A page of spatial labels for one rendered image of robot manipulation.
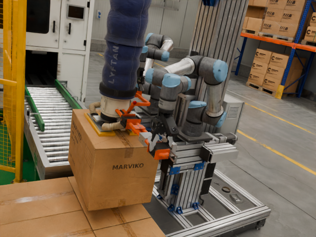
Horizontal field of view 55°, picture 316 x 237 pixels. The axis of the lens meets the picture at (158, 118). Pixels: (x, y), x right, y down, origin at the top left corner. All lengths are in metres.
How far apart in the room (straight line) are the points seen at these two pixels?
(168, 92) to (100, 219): 1.01
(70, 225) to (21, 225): 0.27
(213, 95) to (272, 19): 8.26
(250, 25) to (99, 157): 9.29
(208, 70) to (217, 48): 0.55
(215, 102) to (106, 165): 0.76
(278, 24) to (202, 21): 7.64
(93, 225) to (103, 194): 0.24
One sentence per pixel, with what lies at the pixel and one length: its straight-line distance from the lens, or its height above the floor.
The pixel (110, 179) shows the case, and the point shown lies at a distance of 1.75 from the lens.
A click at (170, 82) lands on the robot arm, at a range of 1.29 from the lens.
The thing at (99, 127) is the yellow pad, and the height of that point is 1.10.
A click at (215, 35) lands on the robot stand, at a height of 1.71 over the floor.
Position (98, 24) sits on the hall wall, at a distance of 11.68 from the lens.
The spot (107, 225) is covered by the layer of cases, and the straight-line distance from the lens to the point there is 1.96.
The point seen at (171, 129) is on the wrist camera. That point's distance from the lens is 1.30.
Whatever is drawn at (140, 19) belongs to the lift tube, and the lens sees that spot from 1.73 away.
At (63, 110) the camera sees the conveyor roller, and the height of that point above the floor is 0.55.
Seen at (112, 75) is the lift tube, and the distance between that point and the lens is 1.77.
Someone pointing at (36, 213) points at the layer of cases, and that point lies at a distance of 2.04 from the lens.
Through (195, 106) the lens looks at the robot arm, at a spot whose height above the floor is 1.25.
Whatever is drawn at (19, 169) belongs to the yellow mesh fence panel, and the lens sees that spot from 3.22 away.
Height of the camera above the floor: 1.81
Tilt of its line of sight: 19 degrees down
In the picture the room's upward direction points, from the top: 10 degrees clockwise
